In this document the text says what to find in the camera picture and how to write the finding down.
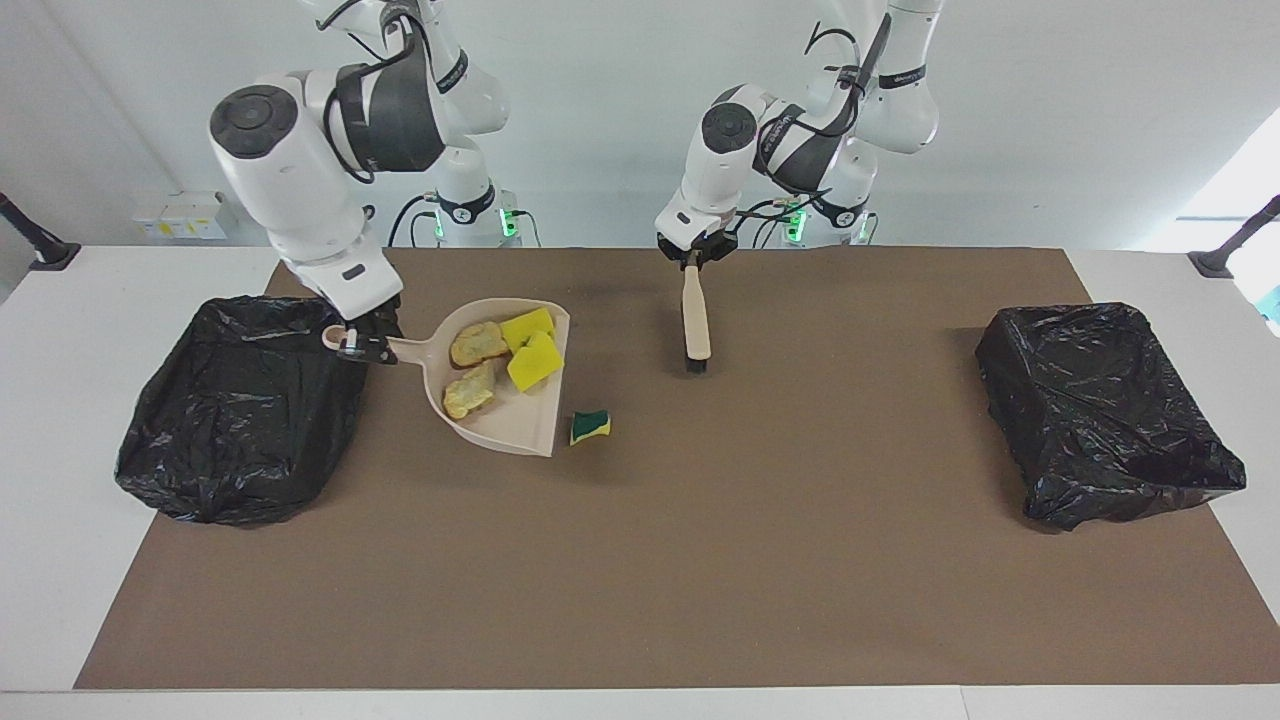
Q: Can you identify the beige handled black bristle brush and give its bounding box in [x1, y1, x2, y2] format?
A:
[680, 250, 713, 376]

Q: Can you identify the beige foam chunk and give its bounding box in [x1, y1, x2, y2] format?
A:
[441, 360, 498, 421]
[449, 320, 509, 369]

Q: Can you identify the notched yellow green sponge piece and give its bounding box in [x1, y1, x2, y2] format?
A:
[499, 307, 556, 353]

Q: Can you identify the beige plastic dustpan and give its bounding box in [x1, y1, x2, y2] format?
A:
[320, 298, 572, 459]

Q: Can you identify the yellow sponge chunk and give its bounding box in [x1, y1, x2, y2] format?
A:
[506, 331, 566, 394]

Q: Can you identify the black bag lined bin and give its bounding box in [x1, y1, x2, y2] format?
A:
[114, 295, 376, 527]
[975, 302, 1248, 533]

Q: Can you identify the brown table mat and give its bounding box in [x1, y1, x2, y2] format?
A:
[73, 247, 1280, 691]

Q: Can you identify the white teal object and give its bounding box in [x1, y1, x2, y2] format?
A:
[1228, 248, 1280, 336]

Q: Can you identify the black arm base cable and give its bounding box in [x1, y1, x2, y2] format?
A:
[388, 193, 441, 249]
[735, 198, 801, 248]

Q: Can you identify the white wall outlet box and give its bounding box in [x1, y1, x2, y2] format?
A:
[160, 190, 239, 241]

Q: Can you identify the right arm gripper cable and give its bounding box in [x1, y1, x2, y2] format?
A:
[300, 0, 471, 186]

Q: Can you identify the arm gripper cable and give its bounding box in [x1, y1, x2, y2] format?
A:
[300, 0, 471, 186]
[735, 10, 896, 246]

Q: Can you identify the left arm gripper cable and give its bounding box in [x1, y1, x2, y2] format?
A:
[735, 10, 896, 246]

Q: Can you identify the black camera stand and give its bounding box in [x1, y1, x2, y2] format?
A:
[1187, 193, 1280, 280]
[0, 192, 83, 273]

